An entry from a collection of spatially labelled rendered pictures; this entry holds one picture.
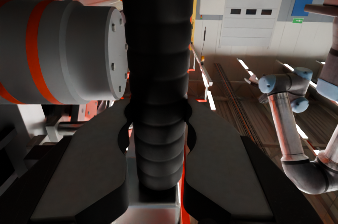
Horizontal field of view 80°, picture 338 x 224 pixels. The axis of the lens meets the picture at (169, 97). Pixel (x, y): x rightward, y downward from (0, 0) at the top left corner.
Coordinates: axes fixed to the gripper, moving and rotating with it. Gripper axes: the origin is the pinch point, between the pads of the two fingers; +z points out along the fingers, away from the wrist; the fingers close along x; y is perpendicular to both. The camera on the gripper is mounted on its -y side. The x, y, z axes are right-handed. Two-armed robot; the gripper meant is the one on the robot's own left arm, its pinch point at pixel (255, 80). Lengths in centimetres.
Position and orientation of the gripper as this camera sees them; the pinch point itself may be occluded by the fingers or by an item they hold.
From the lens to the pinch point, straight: 131.7
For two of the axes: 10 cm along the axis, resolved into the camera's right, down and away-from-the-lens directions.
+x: -9.7, -0.4, -2.5
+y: 1.5, -8.9, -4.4
